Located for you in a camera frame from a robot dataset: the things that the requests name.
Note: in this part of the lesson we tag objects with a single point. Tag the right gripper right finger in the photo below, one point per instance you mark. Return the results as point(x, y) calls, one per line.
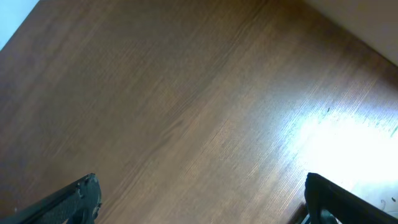
point(329, 203)

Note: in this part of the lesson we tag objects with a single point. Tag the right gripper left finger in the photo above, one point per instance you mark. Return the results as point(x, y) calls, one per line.
point(77, 203)

